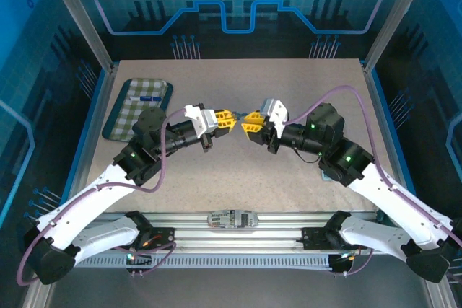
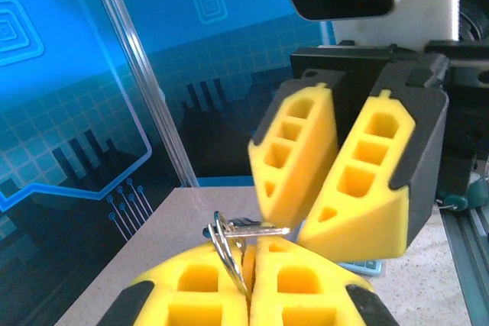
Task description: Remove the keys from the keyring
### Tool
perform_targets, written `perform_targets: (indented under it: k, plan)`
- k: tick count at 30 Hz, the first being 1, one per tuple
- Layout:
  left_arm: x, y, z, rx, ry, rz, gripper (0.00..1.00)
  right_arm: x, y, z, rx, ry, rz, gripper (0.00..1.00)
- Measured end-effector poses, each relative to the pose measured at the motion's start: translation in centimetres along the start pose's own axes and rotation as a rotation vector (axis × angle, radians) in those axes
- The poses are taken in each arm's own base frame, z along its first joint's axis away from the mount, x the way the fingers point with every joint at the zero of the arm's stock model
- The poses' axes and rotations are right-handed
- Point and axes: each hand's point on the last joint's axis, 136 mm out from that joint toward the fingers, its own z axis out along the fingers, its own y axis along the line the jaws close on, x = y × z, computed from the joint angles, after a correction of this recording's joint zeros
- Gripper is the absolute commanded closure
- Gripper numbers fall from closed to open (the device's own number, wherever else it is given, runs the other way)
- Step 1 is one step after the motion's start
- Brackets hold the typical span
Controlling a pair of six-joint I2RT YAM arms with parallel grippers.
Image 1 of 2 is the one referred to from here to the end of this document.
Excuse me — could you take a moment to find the green white checkered cloth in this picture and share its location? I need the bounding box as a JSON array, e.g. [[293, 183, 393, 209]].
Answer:
[[109, 79, 169, 141]]

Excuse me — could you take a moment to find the dark green tray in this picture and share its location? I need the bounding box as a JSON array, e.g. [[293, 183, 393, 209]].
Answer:
[[102, 78, 174, 142]]

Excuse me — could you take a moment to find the printed label sticker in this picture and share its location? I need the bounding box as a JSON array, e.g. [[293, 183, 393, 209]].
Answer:
[[206, 209, 260, 230]]

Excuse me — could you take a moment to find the black connector box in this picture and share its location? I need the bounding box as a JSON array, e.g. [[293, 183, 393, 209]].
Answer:
[[125, 250, 153, 276], [328, 253, 357, 277]]

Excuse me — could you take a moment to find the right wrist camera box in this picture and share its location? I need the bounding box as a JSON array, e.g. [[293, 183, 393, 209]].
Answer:
[[260, 97, 290, 133]]

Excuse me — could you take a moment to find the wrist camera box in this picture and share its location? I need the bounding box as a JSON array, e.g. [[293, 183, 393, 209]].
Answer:
[[260, 97, 290, 133], [183, 105, 219, 136]]

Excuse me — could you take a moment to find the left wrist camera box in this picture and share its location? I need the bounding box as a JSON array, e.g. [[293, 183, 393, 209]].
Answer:
[[183, 105, 219, 136]]

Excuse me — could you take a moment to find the aluminium rail beam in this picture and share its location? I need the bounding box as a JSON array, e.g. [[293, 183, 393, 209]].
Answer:
[[77, 209, 383, 252]]

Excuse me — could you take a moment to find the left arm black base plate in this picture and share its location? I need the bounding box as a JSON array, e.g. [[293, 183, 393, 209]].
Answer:
[[139, 227, 177, 251]]

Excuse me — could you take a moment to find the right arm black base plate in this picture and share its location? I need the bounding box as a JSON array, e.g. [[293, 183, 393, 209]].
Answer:
[[301, 226, 347, 251]]

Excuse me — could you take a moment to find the aluminium frame post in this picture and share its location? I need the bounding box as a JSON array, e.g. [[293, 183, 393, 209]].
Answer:
[[362, 0, 436, 73], [39, 0, 117, 73]]

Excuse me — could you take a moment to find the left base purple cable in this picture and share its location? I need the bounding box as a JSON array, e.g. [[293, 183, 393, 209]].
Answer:
[[115, 239, 178, 277]]

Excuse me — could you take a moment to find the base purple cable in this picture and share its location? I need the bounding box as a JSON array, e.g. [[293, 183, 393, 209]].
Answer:
[[115, 239, 178, 277], [334, 246, 375, 277]]

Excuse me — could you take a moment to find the slotted grey cable duct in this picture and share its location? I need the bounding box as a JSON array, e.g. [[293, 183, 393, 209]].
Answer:
[[74, 254, 335, 270]]

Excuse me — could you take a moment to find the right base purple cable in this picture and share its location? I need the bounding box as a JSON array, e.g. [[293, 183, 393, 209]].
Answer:
[[334, 246, 375, 277]]

